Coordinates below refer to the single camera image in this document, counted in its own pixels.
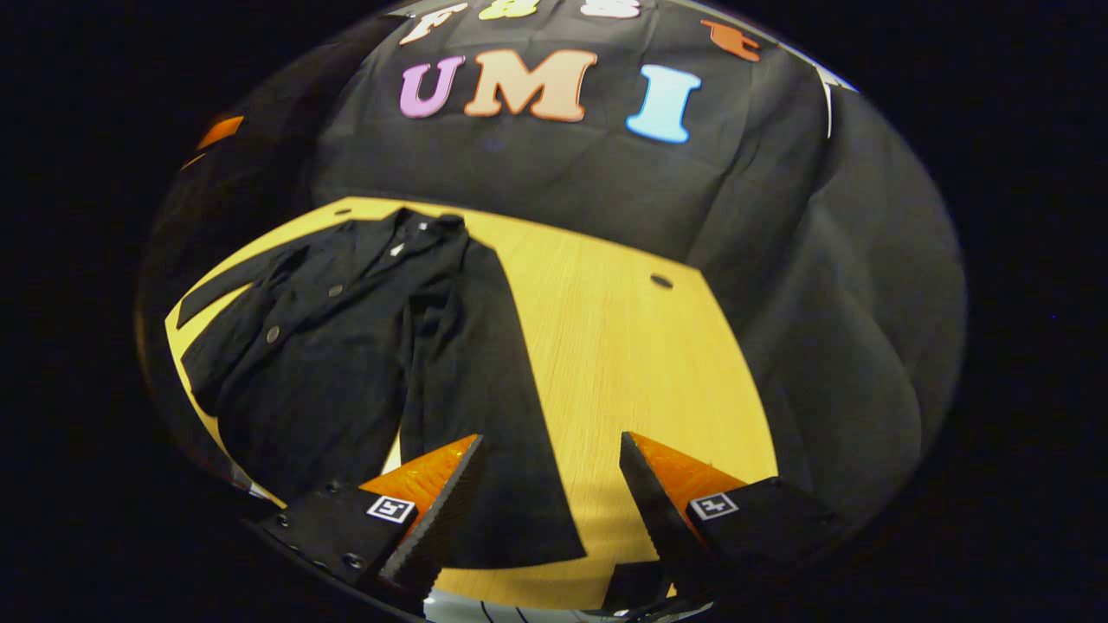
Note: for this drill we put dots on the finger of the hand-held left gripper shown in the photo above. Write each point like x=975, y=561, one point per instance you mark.
x=221, y=130
x=192, y=161

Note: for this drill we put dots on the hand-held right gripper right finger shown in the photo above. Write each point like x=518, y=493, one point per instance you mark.
x=653, y=510

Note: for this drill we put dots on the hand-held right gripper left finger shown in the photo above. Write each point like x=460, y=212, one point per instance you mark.
x=441, y=519

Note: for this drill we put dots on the black buttoned jacket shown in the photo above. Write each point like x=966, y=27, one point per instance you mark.
x=329, y=372

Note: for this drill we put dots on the black backdrop cloth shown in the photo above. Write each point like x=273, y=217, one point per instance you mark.
x=563, y=164

